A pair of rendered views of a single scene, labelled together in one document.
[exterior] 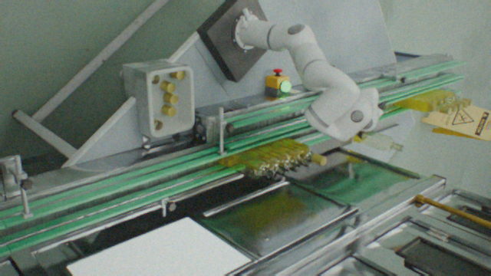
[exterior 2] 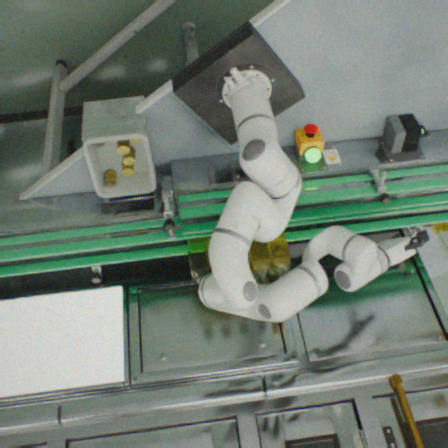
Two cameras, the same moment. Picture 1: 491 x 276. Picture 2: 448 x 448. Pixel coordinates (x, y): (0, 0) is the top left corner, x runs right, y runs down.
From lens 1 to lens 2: 117 cm
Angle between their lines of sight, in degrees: 41
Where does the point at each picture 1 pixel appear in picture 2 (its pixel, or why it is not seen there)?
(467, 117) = not seen: outside the picture
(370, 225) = (290, 392)
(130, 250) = (45, 308)
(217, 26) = (191, 85)
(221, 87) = (217, 139)
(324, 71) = (213, 260)
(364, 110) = (272, 311)
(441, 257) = not seen: outside the picture
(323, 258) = (198, 411)
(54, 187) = not seen: outside the picture
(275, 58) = (317, 107)
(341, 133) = (249, 313)
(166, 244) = (76, 316)
